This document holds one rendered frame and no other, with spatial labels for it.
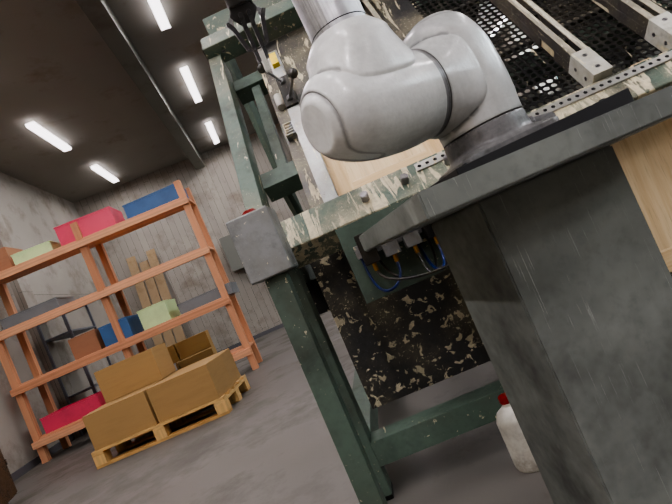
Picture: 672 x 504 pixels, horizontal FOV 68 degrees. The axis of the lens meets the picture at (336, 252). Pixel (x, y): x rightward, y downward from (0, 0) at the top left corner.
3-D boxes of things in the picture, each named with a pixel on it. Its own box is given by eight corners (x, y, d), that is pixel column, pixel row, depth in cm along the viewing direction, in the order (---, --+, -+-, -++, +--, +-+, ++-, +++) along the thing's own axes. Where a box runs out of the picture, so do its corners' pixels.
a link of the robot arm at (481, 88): (543, 96, 87) (488, -14, 88) (473, 124, 79) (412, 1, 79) (482, 135, 102) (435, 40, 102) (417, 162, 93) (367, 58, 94)
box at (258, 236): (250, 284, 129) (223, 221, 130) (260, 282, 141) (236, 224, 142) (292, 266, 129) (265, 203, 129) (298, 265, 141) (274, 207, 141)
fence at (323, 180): (328, 211, 158) (324, 204, 155) (269, 62, 216) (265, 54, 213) (342, 205, 158) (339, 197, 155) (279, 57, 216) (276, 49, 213)
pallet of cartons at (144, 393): (251, 383, 485) (223, 316, 487) (247, 404, 389) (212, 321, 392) (124, 442, 464) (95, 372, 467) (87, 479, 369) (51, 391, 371)
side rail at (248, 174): (265, 253, 165) (251, 234, 156) (219, 79, 232) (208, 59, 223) (281, 245, 164) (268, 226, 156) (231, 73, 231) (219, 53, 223)
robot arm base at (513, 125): (585, 111, 82) (570, 81, 83) (468, 166, 81) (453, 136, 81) (535, 140, 101) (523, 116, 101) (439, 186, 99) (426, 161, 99)
